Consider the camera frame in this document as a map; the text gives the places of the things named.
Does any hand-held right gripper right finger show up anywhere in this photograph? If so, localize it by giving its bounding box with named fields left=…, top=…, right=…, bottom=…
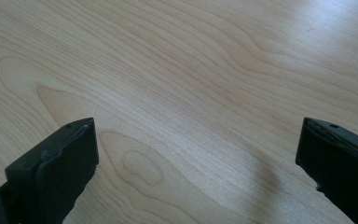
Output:
left=295, top=117, right=358, bottom=224

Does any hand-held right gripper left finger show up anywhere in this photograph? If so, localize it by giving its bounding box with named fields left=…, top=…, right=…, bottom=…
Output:
left=0, top=117, right=100, bottom=224

